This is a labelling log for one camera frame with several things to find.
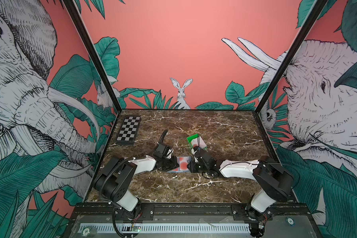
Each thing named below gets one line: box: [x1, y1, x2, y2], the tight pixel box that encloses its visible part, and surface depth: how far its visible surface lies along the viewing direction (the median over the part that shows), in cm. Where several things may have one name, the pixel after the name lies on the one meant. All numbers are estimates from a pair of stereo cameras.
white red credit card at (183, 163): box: [178, 156, 189, 171], surface depth 92 cm
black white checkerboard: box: [115, 115, 142, 146], surface depth 106 cm
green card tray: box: [186, 133, 208, 150], surface depth 100 cm
